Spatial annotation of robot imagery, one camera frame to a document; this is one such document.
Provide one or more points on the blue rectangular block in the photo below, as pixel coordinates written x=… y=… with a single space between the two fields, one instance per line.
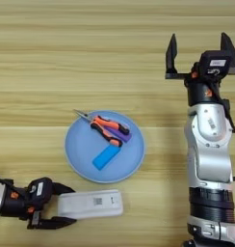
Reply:
x=106 y=157

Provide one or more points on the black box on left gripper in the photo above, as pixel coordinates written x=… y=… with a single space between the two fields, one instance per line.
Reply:
x=39 y=191

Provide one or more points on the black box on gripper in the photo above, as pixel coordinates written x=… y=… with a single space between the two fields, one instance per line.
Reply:
x=215 y=64
x=39 y=191

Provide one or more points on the white rectangular plastic case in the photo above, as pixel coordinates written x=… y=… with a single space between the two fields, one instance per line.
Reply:
x=87 y=204

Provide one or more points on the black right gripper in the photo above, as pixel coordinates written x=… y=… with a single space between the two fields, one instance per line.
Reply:
x=203 y=91

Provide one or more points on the light blue round plate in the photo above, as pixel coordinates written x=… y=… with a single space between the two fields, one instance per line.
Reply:
x=81 y=151

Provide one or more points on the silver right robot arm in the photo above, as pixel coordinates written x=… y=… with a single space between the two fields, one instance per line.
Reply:
x=209 y=151

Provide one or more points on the purple rectangular block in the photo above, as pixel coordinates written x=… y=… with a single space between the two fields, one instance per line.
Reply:
x=125 y=136

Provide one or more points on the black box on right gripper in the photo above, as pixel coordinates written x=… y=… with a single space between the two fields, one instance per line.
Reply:
x=215 y=64

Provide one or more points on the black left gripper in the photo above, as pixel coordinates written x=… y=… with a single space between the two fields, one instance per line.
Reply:
x=13 y=202

